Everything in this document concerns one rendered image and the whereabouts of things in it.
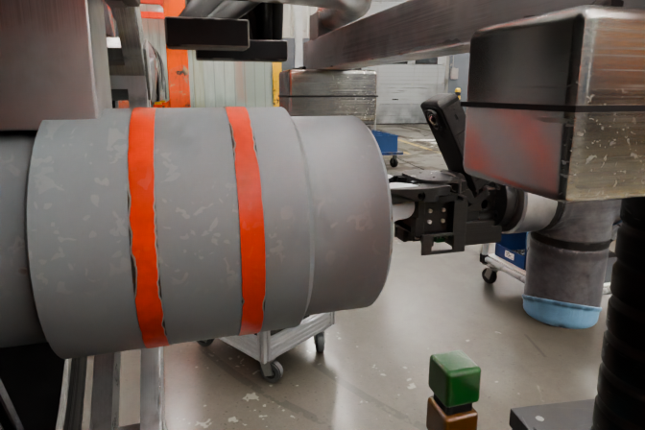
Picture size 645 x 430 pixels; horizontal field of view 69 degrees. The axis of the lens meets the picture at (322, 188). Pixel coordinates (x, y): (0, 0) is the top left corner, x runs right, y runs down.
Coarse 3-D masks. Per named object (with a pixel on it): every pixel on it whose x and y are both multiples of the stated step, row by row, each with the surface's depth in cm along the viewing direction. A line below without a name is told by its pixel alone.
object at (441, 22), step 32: (416, 0) 25; (448, 0) 22; (480, 0) 20; (512, 0) 18; (544, 0) 16; (576, 0) 15; (640, 0) 13; (352, 32) 35; (384, 32) 29; (416, 32) 25; (448, 32) 22; (320, 64) 43; (352, 64) 37
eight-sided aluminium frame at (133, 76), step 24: (120, 24) 42; (120, 48) 46; (144, 48) 46; (120, 72) 47; (144, 72) 47; (120, 96) 48; (144, 96) 48; (96, 360) 44; (120, 360) 48; (144, 360) 45; (96, 384) 43; (144, 384) 44; (96, 408) 42; (144, 408) 43
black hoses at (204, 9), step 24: (192, 0) 33; (216, 0) 34; (168, 24) 32; (192, 24) 32; (216, 24) 33; (240, 24) 33; (264, 24) 45; (168, 48) 34; (192, 48) 34; (216, 48) 34; (240, 48) 34; (264, 48) 46
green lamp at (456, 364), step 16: (448, 352) 49; (464, 352) 49; (432, 368) 48; (448, 368) 46; (464, 368) 46; (480, 368) 47; (432, 384) 48; (448, 384) 46; (464, 384) 46; (480, 384) 47; (448, 400) 46; (464, 400) 46
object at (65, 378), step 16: (0, 352) 44; (16, 352) 44; (32, 352) 44; (48, 352) 44; (0, 368) 43; (16, 368) 43; (32, 368) 43; (48, 368) 44; (64, 368) 44; (0, 384) 34; (16, 384) 42; (32, 384) 43; (48, 384) 43; (64, 384) 43; (0, 400) 34; (16, 400) 41; (32, 400) 42; (48, 400) 42; (64, 400) 43; (0, 416) 35; (16, 416) 37; (32, 416) 41; (48, 416) 41; (64, 416) 42
